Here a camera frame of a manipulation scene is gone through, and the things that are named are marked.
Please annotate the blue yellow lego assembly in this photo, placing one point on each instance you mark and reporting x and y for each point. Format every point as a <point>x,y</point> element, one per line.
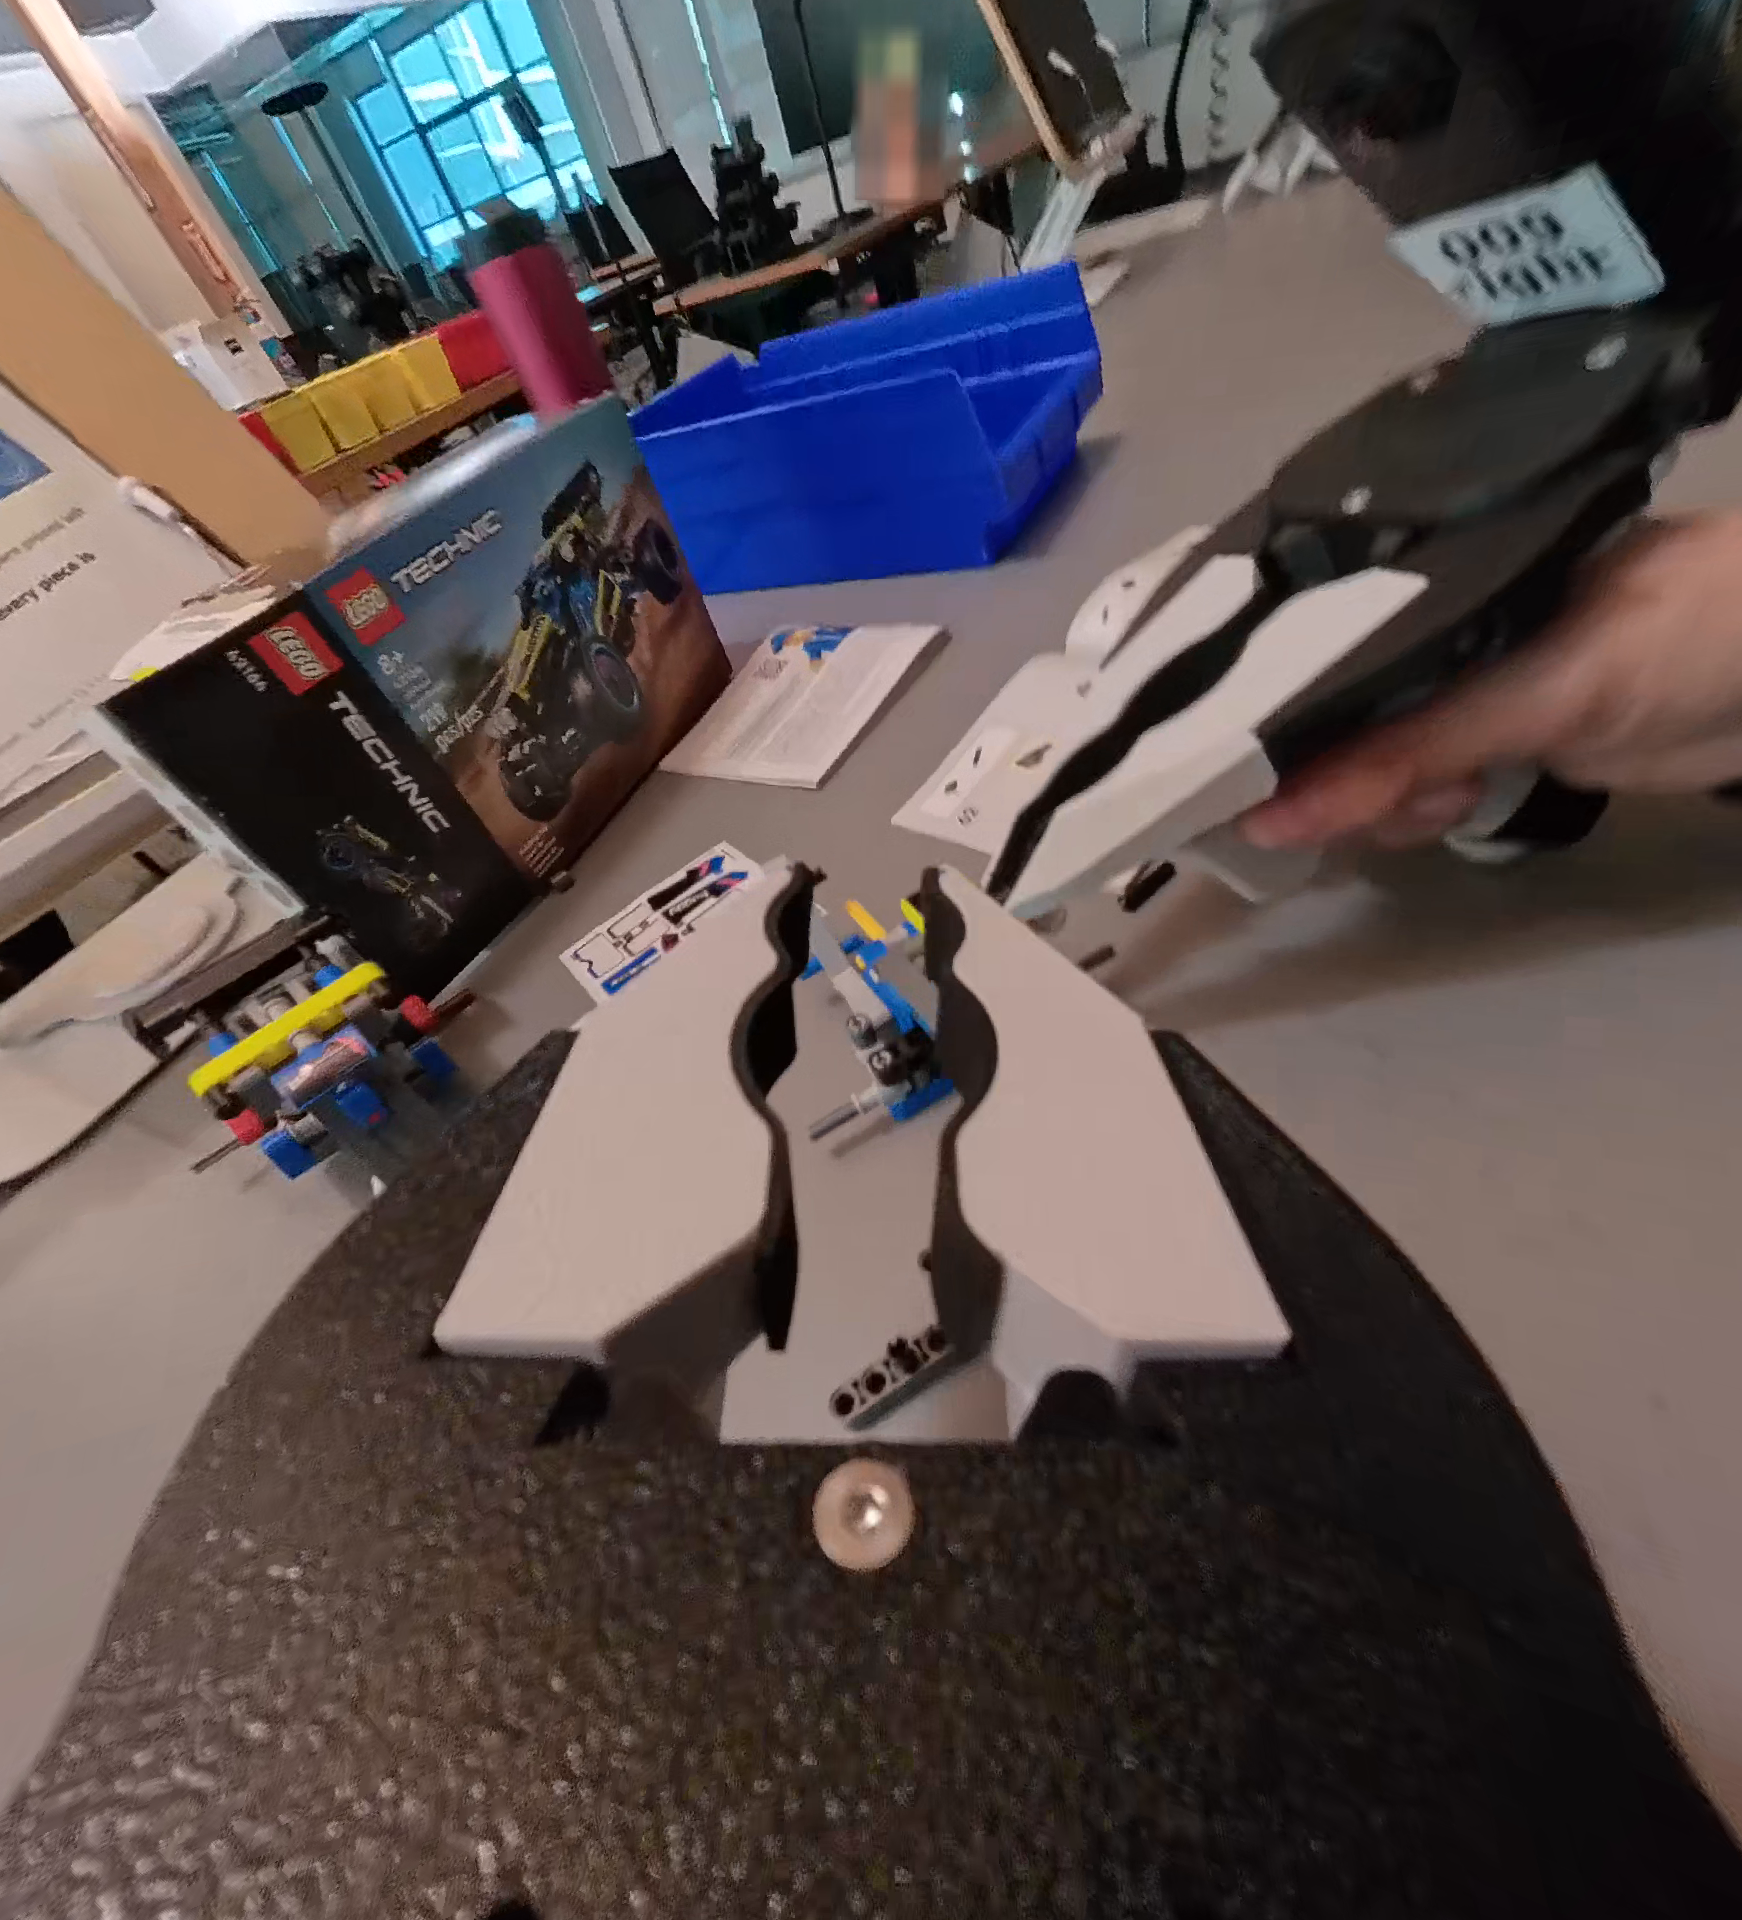
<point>885,1035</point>

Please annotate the white printed poster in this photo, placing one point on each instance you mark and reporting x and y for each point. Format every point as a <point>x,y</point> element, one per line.
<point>30,600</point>

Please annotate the red plastic bin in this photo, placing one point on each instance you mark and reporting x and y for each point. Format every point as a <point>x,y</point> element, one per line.
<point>475,345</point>

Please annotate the blue plastic bin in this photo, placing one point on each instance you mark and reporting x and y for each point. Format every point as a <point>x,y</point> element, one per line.
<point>871,449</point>

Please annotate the white plastic tray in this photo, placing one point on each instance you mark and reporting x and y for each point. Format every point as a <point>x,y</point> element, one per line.
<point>76,975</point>

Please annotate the lego chassis assembly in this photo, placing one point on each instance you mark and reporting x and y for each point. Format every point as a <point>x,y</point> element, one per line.
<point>316,1065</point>

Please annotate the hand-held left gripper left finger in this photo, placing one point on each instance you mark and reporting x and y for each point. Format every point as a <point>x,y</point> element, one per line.
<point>617,1184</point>

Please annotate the lego sticker sheet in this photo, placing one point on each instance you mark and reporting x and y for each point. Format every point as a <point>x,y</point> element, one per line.
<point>647,929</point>

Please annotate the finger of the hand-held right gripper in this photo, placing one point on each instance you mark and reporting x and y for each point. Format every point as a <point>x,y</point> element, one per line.
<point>1149,593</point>
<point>1187,750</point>

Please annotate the person's right hand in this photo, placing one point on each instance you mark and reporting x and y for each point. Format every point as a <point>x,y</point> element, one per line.
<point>1667,660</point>

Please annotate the black office chair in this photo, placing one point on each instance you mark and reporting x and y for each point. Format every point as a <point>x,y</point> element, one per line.
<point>661,203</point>

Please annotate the row of yellow bins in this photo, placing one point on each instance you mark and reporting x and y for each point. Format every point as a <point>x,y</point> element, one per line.
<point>361,398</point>

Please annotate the lego set box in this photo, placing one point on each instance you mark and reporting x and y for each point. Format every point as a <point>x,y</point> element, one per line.
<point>511,600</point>

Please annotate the brown cardboard board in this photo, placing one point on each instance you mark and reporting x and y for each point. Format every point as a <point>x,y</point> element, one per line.
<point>91,375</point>

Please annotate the wood framed black board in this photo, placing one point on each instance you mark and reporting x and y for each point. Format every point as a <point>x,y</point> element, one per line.
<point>1059,68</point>

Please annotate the white safety leaflet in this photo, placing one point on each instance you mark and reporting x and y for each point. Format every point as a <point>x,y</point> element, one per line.
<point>812,704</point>

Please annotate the pink water bottle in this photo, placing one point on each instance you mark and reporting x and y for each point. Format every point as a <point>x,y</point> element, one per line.
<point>534,315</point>

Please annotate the dark grey lego beam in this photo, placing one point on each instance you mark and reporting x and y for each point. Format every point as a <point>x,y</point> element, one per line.
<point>885,1372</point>

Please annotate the wooden table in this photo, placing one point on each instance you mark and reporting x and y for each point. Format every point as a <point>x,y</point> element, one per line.
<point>795,263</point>

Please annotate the black floor lamp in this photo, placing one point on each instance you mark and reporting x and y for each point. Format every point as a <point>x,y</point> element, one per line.
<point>303,150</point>

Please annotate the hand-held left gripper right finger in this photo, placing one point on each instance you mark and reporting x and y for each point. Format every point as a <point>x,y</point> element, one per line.
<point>1110,1184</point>

